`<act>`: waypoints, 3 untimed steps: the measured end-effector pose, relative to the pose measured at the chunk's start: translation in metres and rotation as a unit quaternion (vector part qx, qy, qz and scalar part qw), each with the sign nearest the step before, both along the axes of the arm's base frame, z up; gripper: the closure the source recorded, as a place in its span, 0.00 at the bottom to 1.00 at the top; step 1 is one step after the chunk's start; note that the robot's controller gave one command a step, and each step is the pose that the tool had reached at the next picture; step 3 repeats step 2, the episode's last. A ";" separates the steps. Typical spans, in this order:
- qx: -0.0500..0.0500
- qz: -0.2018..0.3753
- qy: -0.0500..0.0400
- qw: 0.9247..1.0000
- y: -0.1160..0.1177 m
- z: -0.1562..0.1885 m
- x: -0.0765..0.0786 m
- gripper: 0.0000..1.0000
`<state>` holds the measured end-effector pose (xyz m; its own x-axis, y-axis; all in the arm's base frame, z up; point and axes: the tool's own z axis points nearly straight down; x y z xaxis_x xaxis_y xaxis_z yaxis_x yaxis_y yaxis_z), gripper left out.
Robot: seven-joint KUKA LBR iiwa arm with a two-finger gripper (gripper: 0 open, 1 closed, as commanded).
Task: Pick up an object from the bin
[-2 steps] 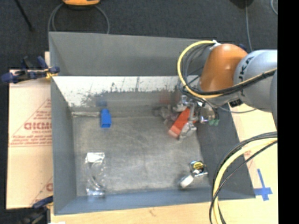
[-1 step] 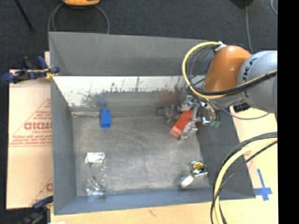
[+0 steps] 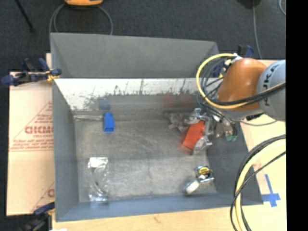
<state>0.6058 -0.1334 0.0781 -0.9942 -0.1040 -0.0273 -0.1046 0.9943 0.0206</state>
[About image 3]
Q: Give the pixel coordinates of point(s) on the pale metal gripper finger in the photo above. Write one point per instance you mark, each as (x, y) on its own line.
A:
(199, 115)
(202, 145)

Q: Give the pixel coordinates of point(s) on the orange block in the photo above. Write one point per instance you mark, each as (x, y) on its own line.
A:
(192, 135)

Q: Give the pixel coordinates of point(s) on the white pink crumpled packet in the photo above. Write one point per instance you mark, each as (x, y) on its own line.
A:
(176, 121)

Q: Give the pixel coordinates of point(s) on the yellow and silver small object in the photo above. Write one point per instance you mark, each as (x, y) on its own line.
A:
(204, 172)

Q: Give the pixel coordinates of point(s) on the white round object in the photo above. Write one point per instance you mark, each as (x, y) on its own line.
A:
(192, 187)

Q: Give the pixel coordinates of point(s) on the grey metal bin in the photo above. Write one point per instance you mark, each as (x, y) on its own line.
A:
(144, 141)

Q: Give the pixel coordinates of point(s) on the blue block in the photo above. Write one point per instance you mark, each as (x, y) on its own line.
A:
(108, 123)

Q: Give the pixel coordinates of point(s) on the clear glass object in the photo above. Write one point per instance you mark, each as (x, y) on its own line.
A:
(97, 177)

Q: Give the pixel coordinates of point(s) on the brown cardboard board red print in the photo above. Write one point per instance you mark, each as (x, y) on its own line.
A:
(29, 153)

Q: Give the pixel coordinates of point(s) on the black cylinder on white bracket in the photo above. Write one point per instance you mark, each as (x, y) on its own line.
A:
(254, 116)

